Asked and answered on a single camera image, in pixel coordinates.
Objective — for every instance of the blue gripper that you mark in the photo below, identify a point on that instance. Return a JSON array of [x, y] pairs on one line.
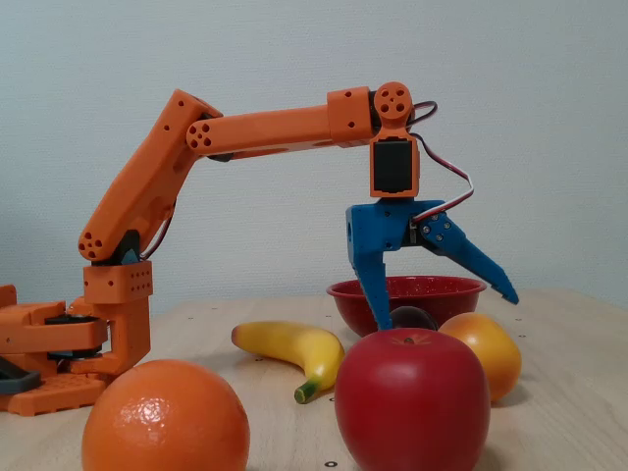
[[380, 227]]

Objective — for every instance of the yellow orange peach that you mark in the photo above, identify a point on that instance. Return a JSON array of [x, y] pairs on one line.
[[495, 353]]

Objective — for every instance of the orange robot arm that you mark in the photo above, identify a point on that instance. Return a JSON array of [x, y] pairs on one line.
[[275, 130]]

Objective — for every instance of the orange robot base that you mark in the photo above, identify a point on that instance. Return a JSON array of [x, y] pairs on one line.
[[118, 314]]

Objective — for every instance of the red speckled bowl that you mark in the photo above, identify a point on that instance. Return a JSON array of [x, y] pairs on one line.
[[432, 299]]

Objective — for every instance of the dark purple plum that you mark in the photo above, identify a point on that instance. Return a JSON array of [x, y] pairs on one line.
[[414, 319]]

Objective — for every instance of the red apple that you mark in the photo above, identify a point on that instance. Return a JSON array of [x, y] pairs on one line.
[[412, 402]]

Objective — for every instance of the yellow banana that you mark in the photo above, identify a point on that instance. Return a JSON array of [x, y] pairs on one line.
[[299, 343]]

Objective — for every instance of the orange fruit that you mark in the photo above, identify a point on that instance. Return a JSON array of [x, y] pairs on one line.
[[164, 417]]

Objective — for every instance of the black table clamp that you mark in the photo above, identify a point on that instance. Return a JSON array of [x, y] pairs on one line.
[[22, 382]]

